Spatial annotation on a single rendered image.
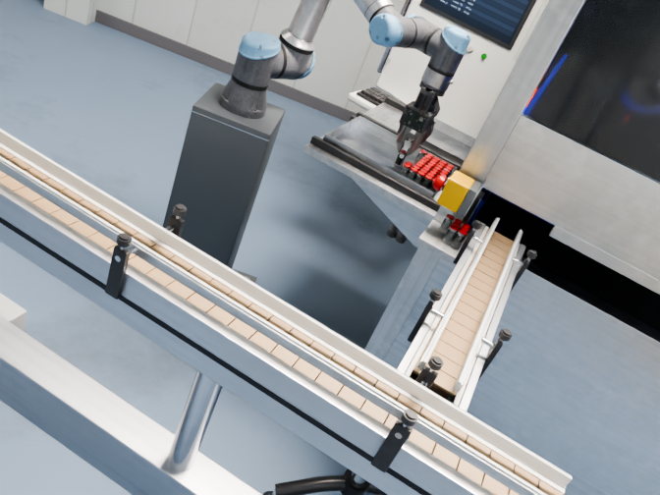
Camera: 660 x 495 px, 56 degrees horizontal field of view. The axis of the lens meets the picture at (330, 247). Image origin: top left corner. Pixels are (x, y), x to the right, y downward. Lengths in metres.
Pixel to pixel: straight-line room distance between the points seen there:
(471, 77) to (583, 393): 1.31
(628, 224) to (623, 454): 0.64
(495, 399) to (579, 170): 0.68
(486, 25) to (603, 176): 1.13
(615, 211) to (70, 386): 1.22
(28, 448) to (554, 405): 1.41
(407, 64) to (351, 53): 1.84
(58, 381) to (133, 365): 0.82
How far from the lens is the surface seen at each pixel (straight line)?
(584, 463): 1.91
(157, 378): 2.11
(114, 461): 1.30
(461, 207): 1.49
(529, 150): 1.52
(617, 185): 1.53
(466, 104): 2.56
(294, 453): 2.05
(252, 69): 1.93
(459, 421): 0.95
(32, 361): 1.36
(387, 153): 1.86
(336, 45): 4.44
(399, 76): 2.64
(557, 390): 1.78
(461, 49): 1.67
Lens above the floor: 1.55
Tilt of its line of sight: 31 degrees down
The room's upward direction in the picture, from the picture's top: 24 degrees clockwise
